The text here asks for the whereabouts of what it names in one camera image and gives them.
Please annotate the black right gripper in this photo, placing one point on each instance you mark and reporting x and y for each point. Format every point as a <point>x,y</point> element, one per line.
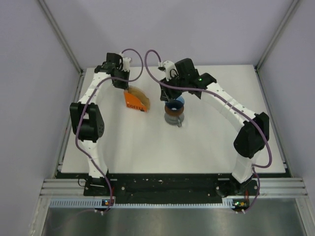
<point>167,95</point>

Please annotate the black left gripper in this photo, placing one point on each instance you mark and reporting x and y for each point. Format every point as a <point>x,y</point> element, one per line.
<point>124,85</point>

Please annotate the blue plastic coffee dripper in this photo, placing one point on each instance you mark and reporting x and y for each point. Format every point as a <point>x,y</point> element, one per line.
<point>175,104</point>

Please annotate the orange coffee filter box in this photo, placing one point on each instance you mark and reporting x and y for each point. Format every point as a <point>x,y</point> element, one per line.
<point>133,102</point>

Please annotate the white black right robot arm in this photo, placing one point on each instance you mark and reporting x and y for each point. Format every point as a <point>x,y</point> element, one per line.
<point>252,128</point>

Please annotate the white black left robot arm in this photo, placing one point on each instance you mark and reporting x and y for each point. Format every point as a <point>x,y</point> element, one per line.
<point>87,122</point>

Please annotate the grey glass coffee server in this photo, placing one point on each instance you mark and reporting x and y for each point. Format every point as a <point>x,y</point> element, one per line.
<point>174,120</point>

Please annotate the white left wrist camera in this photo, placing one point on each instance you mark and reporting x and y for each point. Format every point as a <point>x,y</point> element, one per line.
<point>126,64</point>

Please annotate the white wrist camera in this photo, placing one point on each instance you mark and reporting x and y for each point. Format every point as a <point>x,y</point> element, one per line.
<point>168,67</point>
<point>126,64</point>

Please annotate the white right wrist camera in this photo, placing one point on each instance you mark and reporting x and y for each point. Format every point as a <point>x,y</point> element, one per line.
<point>168,67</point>

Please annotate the aluminium frame post left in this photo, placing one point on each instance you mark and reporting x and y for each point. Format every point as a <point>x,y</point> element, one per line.
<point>59,35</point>

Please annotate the aluminium frame post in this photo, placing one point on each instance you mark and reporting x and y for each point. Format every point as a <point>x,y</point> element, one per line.
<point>59,35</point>
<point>294,5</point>

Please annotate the aluminium frame post right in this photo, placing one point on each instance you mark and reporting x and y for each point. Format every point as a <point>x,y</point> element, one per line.
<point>294,5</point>

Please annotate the grey slotted cable duct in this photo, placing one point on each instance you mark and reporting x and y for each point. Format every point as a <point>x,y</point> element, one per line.
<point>101,204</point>

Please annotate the aluminium front rail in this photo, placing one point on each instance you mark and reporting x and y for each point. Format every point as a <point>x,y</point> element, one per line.
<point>269,188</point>

